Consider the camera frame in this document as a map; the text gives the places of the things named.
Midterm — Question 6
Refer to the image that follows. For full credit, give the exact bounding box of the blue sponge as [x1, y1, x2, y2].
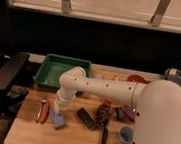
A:
[50, 109, 66, 129]

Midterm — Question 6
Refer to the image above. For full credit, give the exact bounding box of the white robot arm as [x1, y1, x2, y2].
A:
[53, 66, 181, 144]

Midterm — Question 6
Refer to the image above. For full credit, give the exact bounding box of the black rectangular block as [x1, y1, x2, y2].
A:
[76, 108, 95, 129]

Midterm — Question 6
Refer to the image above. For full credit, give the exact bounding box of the green plastic tray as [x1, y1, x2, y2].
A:
[34, 54, 91, 90]

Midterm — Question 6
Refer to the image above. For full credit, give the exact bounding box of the brown grape bunch toy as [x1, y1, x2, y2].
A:
[95, 102, 114, 129]

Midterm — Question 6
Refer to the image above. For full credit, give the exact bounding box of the dark small box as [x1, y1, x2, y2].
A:
[115, 107, 125, 121]

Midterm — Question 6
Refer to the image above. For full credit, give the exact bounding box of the purple bowl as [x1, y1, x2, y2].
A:
[123, 105, 136, 121]

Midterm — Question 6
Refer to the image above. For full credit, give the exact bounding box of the blue small bowl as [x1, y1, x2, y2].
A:
[119, 126, 133, 144]

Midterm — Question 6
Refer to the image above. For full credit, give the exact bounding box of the red plate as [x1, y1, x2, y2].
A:
[127, 74, 150, 84]

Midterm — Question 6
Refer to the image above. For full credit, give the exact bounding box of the blue bowl on side table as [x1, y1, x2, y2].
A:
[164, 68, 181, 86]

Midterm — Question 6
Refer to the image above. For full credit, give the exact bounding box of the black handled knife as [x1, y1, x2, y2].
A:
[101, 127, 109, 144]

